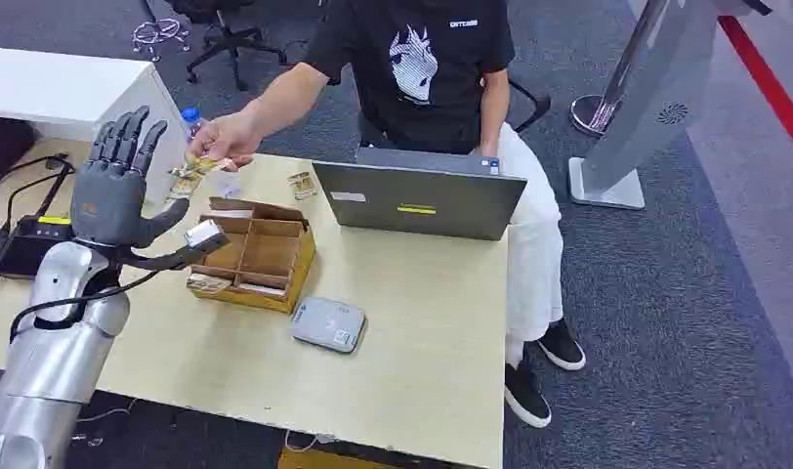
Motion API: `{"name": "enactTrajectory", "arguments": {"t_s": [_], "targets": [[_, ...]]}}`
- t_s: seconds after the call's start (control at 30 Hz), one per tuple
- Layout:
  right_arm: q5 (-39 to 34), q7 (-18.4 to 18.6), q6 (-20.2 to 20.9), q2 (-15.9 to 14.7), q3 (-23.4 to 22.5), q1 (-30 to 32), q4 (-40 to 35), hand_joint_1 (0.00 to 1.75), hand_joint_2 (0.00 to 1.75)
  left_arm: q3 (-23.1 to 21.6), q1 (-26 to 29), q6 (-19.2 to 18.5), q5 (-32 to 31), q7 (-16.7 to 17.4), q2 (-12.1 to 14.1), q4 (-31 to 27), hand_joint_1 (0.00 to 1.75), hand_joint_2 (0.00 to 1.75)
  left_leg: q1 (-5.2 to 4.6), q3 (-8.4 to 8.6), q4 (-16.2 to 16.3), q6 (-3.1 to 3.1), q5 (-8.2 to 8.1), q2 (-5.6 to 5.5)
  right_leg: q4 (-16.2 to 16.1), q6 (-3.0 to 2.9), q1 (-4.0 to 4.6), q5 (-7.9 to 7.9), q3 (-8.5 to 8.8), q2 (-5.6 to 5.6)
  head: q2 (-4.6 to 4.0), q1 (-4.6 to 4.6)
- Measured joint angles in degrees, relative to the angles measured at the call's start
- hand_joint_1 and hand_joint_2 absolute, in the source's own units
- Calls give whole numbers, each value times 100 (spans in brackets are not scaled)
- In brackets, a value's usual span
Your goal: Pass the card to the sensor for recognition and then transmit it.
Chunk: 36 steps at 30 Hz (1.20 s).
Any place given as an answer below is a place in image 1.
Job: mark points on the person's right hand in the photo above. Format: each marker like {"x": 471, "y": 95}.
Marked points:
{"x": 225, "y": 137}

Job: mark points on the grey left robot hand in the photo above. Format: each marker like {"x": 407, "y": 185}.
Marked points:
{"x": 108, "y": 197}

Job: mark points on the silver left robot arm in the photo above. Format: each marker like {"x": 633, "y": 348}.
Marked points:
{"x": 53, "y": 349}

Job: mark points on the plastic water bottle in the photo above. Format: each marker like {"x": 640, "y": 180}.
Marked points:
{"x": 191, "y": 123}

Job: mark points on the transparent card sleeve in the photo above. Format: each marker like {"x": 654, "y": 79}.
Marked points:
{"x": 227, "y": 184}

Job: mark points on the black device with yellow label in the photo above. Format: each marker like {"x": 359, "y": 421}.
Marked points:
{"x": 24, "y": 243}

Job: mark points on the white cabinet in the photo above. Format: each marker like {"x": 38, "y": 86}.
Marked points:
{"x": 79, "y": 97}

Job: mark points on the black office chair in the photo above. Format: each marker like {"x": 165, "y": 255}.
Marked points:
{"x": 225, "y": 32}

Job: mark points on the black bag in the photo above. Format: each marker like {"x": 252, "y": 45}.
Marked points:
{"x": 5, "y": 145}

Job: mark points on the wooden card box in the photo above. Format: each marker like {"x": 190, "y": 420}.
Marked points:
{"x": 257, "y": 259}

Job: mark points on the card in wooden box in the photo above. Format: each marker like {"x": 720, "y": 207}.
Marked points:
{"x": 209, "y": 283}

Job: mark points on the grey laptop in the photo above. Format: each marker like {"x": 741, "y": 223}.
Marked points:
{"x": 422, "y": 194}

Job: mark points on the person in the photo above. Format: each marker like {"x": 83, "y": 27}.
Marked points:
{"x": 435, "y": 129}

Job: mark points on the grey card reader device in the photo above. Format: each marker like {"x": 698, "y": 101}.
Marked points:
{"x": 328, "y": 324}

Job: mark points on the pale wooden desk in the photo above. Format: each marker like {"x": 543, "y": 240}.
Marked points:
{"x": 370, "y": 336}

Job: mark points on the grey kiosk stand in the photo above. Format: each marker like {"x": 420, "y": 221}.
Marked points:
{"x": 649, "y": 97}

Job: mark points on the red belt barrier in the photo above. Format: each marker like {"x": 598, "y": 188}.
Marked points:
{"x": 768, "y": 81}

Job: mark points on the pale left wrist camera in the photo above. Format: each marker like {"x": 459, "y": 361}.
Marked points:
{"x": 204, "y": 234}

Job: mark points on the chrome stanchion post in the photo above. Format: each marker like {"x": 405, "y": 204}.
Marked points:
{"x": 603, "y": 90}

